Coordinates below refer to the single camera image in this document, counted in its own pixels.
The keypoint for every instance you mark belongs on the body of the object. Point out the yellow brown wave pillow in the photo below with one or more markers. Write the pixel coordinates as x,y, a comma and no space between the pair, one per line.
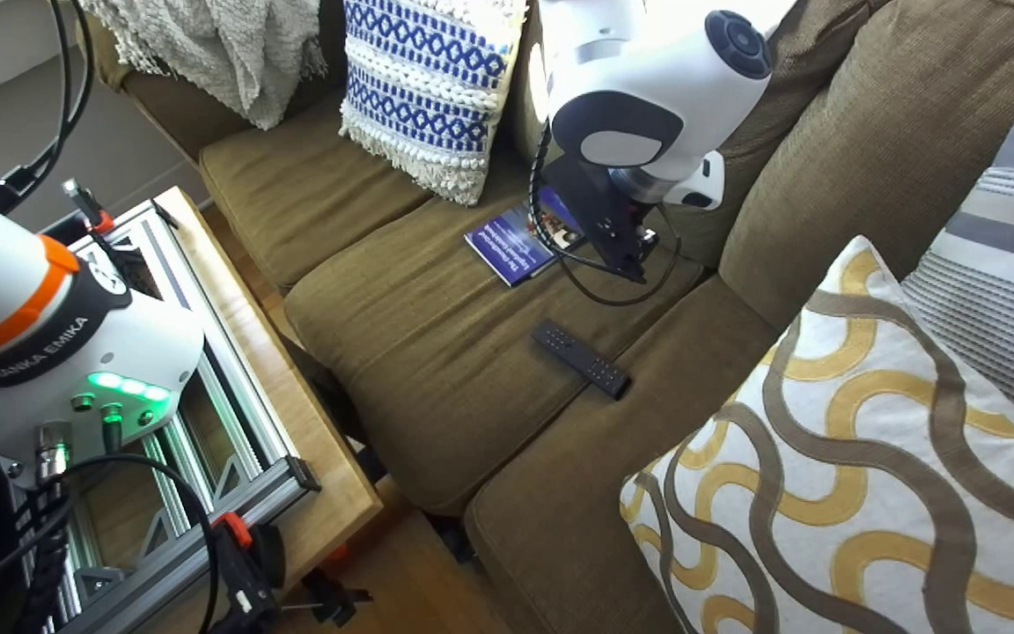
871,496

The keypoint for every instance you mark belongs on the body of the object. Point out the grey striped pillow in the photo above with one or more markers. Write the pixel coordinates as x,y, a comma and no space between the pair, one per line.
1010,270

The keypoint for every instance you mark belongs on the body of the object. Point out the blue white fringed pillow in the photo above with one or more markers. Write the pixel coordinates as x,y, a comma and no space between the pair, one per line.
430,90

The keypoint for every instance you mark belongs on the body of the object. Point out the blue guidebook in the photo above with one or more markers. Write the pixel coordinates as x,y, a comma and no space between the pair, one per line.
507,248

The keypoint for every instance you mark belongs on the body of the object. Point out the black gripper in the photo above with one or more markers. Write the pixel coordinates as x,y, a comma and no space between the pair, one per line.
596,199

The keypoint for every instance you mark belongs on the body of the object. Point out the brown fabric sofa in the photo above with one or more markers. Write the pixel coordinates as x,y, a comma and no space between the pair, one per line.
439,353

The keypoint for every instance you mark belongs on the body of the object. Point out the black orange clamp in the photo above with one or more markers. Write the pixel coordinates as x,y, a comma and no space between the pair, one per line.
252,569

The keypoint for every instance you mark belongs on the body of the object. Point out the aluminium profile frame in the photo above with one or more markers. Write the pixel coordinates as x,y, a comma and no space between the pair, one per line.
230,434

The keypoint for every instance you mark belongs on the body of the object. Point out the wooden table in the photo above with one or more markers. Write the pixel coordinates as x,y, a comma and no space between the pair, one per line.
318,470

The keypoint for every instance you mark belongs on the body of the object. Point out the cream knitted blanket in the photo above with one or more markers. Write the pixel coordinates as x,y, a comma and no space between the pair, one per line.
227,47

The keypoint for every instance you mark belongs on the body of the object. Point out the black remote control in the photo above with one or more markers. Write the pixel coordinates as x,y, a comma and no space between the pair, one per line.
581,362

